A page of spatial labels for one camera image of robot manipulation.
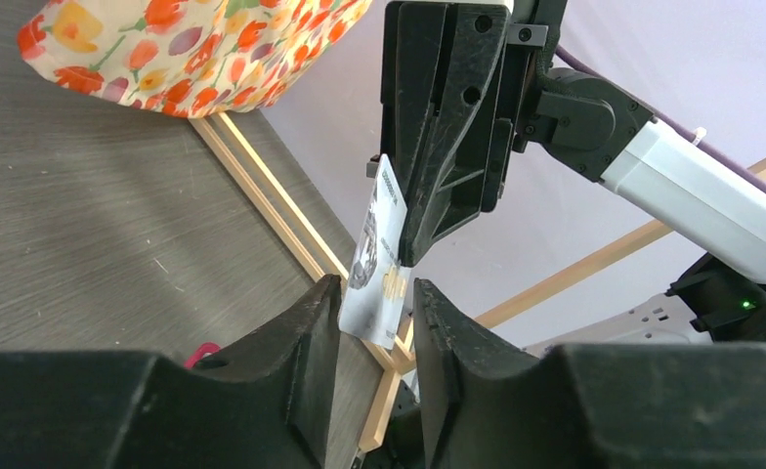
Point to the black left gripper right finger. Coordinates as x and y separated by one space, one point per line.
487 404

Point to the floral fabric bag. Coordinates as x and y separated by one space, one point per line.
184 58

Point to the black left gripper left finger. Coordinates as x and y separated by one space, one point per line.
264 401

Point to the red card holder wallet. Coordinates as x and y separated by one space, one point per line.
205 350

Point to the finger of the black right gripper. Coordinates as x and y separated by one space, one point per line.
450 88

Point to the white VIP card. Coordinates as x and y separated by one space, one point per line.
377 283

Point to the wooden frame rack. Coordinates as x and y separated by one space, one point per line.
305 226

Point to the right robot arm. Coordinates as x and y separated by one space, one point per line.
611 138

